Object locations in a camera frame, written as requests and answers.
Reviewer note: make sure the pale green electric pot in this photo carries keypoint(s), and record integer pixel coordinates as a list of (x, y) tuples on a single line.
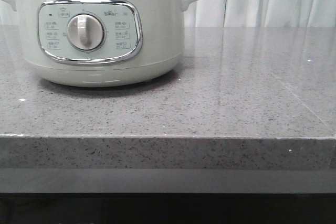
[(101, 43)]

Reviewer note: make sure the grey pot control knob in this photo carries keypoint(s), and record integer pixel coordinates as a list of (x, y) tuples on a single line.
[(85, 32)]

